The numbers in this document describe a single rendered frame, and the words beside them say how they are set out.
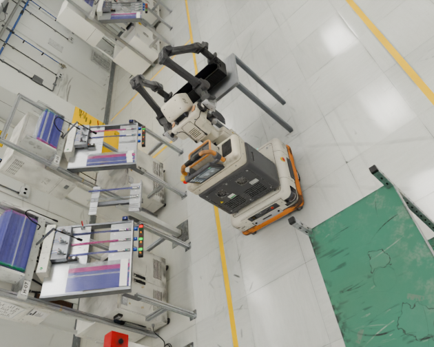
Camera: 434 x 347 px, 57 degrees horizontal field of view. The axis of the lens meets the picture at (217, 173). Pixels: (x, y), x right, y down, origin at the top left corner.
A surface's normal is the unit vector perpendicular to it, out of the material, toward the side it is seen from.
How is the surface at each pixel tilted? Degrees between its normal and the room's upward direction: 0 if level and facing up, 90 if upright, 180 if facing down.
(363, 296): 0
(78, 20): 90
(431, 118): 0
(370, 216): 0
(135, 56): 90
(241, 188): 90
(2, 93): 90
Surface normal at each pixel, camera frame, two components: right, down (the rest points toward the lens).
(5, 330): 0.70, -0.56
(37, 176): 0.11, 0.71
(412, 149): -0.69, -0.45
